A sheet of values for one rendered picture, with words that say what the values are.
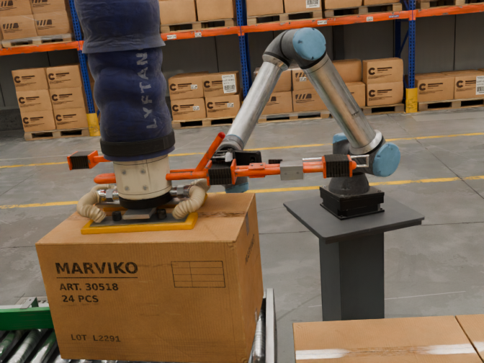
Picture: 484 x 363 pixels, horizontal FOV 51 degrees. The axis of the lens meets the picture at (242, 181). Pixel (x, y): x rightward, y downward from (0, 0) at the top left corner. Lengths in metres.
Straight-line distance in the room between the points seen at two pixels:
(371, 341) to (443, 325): 0.28
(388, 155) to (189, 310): 1.11
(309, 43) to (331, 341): 1.07
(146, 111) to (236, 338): 0.70
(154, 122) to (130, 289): 0.49
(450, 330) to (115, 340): 1.15
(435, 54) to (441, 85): 1.37
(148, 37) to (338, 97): 0.87
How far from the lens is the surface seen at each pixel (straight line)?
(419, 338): 1.95
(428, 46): 10.31
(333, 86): 2.03
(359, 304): 2.59
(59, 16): 9.28
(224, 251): 1.41
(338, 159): 1.54
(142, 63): 1.48
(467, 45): 10.51
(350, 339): 1.92
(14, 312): 2.26
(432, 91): 9.07
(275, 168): 1.53
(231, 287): 1.46
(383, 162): 2.20
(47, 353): 2.12
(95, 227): 1.59
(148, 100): 1.49
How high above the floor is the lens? 1.64
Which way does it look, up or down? 17 degrees down
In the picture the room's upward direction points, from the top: 5 degrees counter-clockwise
